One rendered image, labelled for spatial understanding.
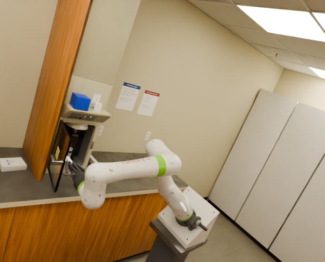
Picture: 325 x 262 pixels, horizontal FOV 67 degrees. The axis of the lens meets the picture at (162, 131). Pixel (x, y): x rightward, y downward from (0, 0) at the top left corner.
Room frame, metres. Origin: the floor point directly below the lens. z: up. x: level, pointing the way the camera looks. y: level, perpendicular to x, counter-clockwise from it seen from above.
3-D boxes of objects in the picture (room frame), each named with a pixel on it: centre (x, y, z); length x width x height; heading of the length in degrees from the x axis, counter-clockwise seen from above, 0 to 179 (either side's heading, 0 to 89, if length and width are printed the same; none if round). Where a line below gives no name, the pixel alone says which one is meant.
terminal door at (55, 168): (1.51, 0.59, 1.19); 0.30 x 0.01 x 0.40; 37
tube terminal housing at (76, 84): (1.84, 0.67, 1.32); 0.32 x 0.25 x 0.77; 135
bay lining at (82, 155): (1.84, 0.67, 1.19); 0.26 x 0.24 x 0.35; 135
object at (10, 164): (1.56, 0.92, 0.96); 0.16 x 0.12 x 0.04; 143
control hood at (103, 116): (1.71, 0.55, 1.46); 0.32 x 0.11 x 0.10; 135
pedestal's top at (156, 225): (1.59, -0.39, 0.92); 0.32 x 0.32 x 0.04; 50
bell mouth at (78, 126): (1.83, 0.64, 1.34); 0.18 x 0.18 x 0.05
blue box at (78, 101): (1.65, 0.60, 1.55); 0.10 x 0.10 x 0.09; 45
